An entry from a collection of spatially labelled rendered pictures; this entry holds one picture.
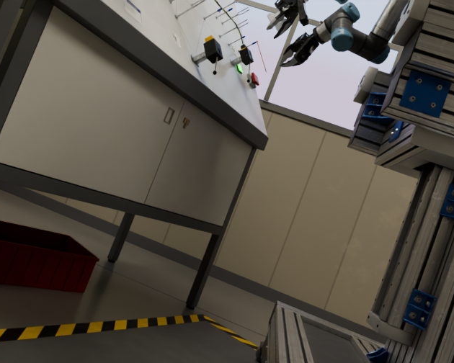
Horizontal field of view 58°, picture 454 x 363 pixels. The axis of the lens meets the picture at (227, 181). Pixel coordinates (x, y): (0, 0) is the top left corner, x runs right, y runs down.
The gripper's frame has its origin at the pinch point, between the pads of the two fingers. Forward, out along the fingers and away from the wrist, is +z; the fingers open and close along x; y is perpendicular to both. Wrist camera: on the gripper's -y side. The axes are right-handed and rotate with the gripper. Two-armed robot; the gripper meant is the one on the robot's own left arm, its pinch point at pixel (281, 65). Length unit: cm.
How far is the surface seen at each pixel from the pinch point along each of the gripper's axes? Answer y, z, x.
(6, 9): -90, -9, 63
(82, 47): -73, 0, 51
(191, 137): -46, 22, 8
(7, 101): -96, 7, 52
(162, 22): -40, 1, 43
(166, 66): -53, 2, 32
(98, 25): -70, -6, 51
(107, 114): -74, 12, 35
